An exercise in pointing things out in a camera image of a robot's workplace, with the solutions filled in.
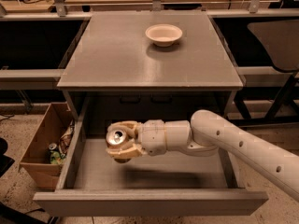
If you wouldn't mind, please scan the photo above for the dark chair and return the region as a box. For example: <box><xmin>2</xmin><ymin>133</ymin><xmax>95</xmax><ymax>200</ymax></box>
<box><xmin>227</xmin><ymin>18</ymin><xmax>299</xmax><ymax>122</ymax></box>

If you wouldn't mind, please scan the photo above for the open grey top drawer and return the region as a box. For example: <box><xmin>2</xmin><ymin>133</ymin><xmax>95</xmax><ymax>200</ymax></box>
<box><xmin>34</xmin><ymin>93</ymin><xmax>268</xmax><ymax>217</ymax></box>

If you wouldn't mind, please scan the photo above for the orange soda can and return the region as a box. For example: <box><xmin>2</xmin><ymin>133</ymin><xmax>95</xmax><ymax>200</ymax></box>
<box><xmin>106</xmin><ymin>129</ymin><xmax>131</xmax><ymax>153</ymax></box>

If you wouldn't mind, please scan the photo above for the green can in box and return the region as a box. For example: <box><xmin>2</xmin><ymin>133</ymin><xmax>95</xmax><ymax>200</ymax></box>
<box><xmin>49</xmin><ymin>143</ymin><xmax>65</xmax><ymax>165</ymax></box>

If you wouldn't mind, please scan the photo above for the crumpled snack wrapper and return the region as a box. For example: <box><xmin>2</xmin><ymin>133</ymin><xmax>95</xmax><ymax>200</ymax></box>
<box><xmin>58</xmin><ymin>127</ymin><xmax>74</xmax><ymax>155</ymax></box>

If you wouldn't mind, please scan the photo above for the cardboard box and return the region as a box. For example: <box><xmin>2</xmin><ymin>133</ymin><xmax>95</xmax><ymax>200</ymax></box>
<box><xmin>20</xmin><ymin>103</ymin><xmax>73</xmax><ymax>190</ymax></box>

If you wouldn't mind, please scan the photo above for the grey cabinet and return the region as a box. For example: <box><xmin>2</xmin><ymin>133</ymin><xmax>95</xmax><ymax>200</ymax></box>
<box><xmin>58</xmin><ymin>11</ymin><xmax>243</xmax><ymax>119</ymax></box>

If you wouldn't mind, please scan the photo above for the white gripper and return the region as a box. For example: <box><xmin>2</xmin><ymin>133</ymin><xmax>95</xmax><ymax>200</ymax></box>
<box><xmin>106</xmin><ymin>119</ymin><xmax>166</xmax><ymax>160</ymax></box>

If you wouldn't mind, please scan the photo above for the white paper bowl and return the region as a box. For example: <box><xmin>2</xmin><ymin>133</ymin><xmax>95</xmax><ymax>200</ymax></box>
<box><xmin>145</xmin><ymin>24</ymin><xmax>183</xmax><ymax>47</ymax></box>

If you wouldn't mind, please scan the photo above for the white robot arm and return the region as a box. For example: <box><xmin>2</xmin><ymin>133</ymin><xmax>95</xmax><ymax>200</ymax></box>
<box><xmin>106</xmin><ymin>110</ymin><xmax>299</xmax><ymax>201</ymax></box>

